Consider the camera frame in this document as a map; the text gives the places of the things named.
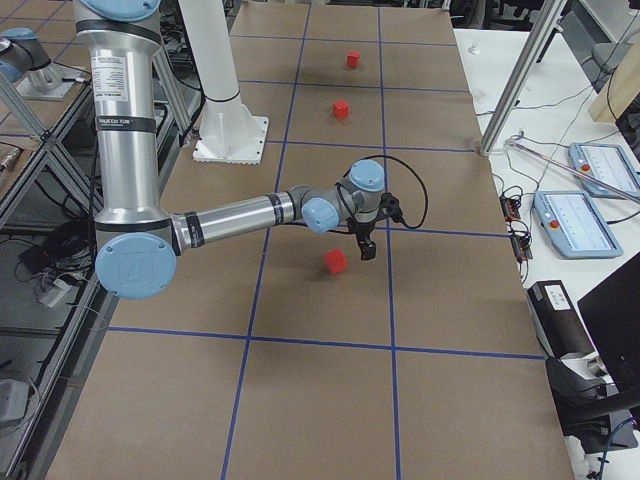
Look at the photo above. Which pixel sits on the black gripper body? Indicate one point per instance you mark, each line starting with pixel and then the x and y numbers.
pixel 363 233

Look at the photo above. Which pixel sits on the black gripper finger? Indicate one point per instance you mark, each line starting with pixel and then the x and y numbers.
pixel 367 249

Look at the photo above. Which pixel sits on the red block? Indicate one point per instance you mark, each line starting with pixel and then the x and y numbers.
pixel 335 261
pixel 353 59
pixel 340 109

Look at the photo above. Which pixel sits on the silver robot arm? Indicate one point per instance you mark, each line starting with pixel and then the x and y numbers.
pixel 138 241

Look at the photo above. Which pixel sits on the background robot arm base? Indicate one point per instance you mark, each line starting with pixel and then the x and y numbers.
pixel 26 64

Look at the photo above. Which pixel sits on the small electronics board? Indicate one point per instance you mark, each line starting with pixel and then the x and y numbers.
pixel 519 233

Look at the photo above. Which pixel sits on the near teach pendant tablet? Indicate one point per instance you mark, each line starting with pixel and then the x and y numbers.
pixel 574 225

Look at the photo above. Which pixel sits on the teach pendant tablet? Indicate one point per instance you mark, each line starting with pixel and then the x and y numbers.
pixel 607 163
pixel 574 225

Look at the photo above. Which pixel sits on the black box with label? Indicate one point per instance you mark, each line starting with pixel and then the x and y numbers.
pixel 556 320

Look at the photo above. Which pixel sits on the black monitor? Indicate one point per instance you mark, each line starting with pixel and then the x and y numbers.
pixel 610 312

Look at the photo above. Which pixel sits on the far teach pendant tablet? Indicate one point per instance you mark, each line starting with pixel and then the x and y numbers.
pixel 607 163

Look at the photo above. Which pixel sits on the grey power adapter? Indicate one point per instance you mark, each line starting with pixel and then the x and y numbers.
pixel 14 399

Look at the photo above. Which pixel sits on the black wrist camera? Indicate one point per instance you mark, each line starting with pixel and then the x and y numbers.
pixel 390 208

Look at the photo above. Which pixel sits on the white central pedestal column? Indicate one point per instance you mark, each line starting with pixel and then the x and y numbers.
pixel 228 132

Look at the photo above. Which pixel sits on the metal rod with handle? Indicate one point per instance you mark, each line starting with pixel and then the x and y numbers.
pixel 593 186

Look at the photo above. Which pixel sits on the aluminium frame post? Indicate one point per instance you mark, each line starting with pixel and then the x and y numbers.
pixel 539 35

